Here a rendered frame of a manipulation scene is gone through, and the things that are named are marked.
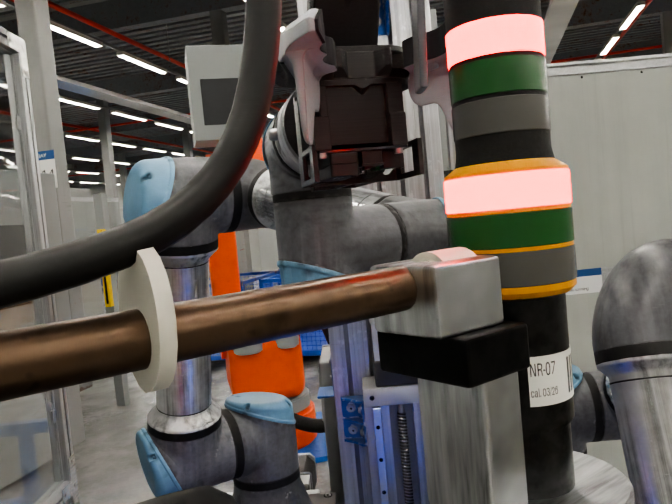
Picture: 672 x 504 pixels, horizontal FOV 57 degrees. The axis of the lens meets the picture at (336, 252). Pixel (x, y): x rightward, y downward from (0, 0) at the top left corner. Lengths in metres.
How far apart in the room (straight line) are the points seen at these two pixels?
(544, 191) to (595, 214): 2.01
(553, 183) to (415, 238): 0.40
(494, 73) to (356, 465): 1.14
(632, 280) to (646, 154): 1.57
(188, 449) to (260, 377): 3.25
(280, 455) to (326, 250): 0.60
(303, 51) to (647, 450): 0.56
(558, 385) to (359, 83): 0.23
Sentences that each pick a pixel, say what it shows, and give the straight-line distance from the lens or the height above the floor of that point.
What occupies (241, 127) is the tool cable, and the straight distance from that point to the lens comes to 0.16.
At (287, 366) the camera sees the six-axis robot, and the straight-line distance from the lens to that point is 4.27.
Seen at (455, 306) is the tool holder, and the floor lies 1.53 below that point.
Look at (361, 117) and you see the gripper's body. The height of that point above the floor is 1.62.
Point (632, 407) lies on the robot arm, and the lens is 0.74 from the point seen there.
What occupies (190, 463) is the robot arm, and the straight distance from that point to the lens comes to 1.04.
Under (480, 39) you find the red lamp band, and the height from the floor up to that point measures 1.62.
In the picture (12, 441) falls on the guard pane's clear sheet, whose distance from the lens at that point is 1.49.
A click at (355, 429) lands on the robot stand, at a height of 1.15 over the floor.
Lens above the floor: 1.56
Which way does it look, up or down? 3 degrees down
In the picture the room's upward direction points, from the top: 5 degrees counter-clockwise
